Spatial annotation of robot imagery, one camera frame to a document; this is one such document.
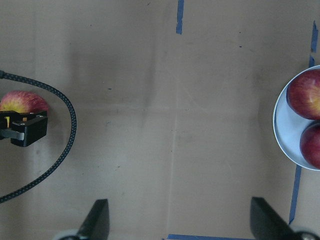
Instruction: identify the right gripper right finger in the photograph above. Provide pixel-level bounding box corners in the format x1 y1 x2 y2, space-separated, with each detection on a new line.
249 197 300 240

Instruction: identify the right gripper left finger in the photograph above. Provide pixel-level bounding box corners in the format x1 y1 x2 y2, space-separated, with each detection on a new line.
76 199 110 240

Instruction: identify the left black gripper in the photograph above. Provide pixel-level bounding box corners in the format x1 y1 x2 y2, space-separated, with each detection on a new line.
0 110 48 147

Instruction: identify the red yellow apple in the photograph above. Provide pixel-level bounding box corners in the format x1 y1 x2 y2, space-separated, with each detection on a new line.
0 90 49 114

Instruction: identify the red apple plate front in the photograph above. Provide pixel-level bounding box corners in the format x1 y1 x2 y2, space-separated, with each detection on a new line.
299 122 320 169

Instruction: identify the red apple plate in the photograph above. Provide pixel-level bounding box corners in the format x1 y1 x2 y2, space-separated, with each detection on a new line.
286 69 320 120
299 122 320 169

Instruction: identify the light blue plate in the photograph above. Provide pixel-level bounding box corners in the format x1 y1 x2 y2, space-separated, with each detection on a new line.
272 80 319 171

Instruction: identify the red apple plate top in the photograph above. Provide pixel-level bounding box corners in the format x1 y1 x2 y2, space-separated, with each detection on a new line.
286 69 320 120

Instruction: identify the left braided black cable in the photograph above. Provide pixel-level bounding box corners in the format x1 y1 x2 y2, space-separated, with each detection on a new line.
0 70 77 204

